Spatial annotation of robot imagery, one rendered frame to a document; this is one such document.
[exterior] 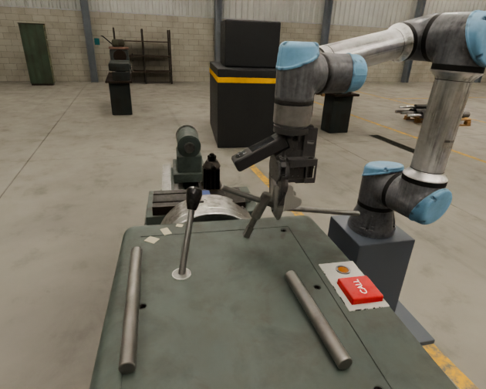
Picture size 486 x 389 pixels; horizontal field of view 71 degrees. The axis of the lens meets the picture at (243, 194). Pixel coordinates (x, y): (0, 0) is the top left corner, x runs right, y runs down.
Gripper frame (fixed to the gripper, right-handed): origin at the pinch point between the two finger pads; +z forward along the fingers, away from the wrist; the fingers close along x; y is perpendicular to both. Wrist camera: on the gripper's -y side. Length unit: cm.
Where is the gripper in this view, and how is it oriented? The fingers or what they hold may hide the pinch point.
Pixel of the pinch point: (274, 214)
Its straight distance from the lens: 77.1
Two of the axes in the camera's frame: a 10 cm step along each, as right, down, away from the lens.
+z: -0.3, 9.1, 4.1
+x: -2.0, -4.1, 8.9
